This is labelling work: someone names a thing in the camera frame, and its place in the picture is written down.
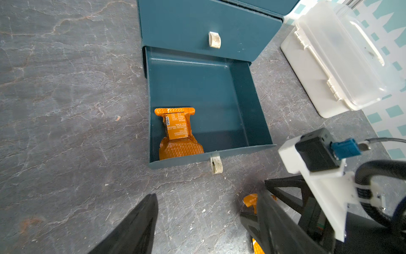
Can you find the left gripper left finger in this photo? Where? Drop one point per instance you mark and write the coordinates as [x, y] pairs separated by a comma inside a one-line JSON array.
[[135, 234]]

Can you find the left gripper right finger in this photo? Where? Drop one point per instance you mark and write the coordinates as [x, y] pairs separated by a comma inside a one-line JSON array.
[[279, 233]]

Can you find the clear plastic storage box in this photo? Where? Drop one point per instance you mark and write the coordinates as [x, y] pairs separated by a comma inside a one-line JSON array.
[[336, 61]]

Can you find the teal bottom drawer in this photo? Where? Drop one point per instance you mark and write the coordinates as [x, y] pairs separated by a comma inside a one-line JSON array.
[[228, 121]]

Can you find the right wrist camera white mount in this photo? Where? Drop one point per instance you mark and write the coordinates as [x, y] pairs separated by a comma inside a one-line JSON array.
[[321, 160]]

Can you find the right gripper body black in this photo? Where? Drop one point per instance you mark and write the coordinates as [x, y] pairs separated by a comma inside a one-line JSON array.
[[315, 224]]

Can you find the orange cookie packet top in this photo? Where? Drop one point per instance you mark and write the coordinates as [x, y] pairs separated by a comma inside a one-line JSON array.
[[251, 201]]

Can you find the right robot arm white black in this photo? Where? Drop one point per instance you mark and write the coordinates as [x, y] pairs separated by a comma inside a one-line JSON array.
[[368, 230]]

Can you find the orange cookie packet bottom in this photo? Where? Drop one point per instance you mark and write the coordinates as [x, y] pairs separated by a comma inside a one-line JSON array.
[[256, 247]]

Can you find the dark teal drawer cabinet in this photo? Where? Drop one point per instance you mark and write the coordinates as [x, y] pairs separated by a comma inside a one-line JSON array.
[[230, 29]]

